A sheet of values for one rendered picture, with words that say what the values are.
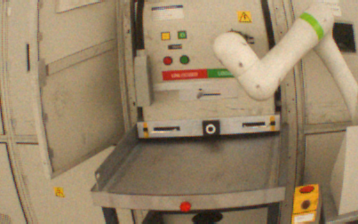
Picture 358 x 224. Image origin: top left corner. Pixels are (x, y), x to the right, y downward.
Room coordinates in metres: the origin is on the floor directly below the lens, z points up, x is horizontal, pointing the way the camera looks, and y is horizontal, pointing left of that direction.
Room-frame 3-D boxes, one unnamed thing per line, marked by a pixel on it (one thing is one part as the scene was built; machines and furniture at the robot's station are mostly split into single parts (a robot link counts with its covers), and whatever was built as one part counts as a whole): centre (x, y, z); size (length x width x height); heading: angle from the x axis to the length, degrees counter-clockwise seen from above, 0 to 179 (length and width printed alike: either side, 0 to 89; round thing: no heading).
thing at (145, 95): (2.08, 0.11, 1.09); 0.08 x 0.05 x 0.17; 168
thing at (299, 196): (1.30, -0.33, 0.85); 0.08 x 0.08 x 0.10; 78
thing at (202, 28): (2.10, -0.11, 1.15); 0.48 x 0.01 x 0.48; 78
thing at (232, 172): (1.90, -0.07, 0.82); 0.68 x 0.62 x 0.06; 168
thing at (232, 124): (2.12, -0.12, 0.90); 0.54 x 0.05 x 0.06; 78
